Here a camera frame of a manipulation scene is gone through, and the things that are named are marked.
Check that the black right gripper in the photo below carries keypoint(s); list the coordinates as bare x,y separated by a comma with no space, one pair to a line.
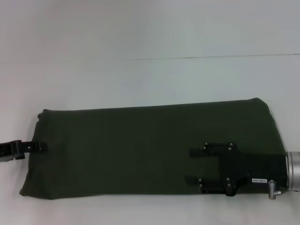
246,166

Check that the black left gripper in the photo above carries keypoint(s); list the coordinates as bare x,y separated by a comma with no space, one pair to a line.
11,152

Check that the dark green t-shirt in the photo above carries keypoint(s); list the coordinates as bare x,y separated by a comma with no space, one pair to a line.
129,145

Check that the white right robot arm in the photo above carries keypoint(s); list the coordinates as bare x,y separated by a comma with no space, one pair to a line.
294,171

